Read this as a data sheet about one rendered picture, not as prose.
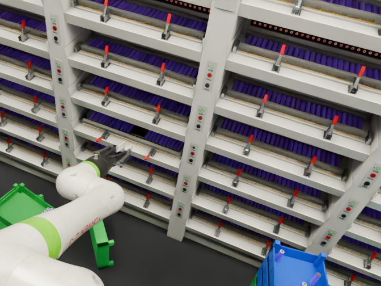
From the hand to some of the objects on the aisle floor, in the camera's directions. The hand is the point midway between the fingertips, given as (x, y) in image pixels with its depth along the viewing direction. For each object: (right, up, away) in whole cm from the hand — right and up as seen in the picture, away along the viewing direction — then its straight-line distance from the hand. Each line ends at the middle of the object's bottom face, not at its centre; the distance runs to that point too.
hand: (124, 148), depth 130 cm
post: (+88, -72, +40) cm, 120 cm away
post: (-42, -26, +64) cm, 82 cm away
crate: (-61, -39, +33) cm, 79 cm away
